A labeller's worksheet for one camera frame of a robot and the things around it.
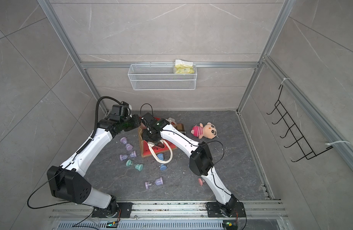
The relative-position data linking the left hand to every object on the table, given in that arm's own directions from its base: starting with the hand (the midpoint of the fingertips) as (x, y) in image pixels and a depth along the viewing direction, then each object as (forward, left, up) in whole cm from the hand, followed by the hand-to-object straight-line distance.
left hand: (142, 118), depth 82 cm
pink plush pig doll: (+2, -42, -18) cm, 46 cm away
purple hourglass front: (-30, -3, -22) cm, 38 cm away
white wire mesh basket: (+35, -9, +5) cm, 36 cm away
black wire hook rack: (-29, -74, +8) cm, 81 cm away
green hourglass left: (-20, +4, -22) cm, 30 cm away
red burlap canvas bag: (-18, -4, -5) cm, 19 cm away
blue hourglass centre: (-14, -9, -21) cm, 27 cm away
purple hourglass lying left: (-12, +9, -22) cm, 26 cm away
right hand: (-6, -2, -11) cm, 13 cm away
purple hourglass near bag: (-6, +13, -22) cm, 26 cm away
